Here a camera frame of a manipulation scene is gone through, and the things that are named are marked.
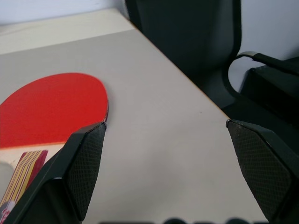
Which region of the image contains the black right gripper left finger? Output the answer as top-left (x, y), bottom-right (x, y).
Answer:
top-left (6, 121), bottom-right (108, 224)

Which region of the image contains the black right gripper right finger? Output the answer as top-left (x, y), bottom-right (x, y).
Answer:
top-left (225, 119), bottom-right (299, 224)

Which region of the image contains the black office chair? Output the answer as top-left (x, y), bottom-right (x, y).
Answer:
top-left (125, 0), bottom-right (299, 147)

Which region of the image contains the red table tennis paddle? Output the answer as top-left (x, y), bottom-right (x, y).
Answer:
top-left (0, 72), bottom-right (110, 224)

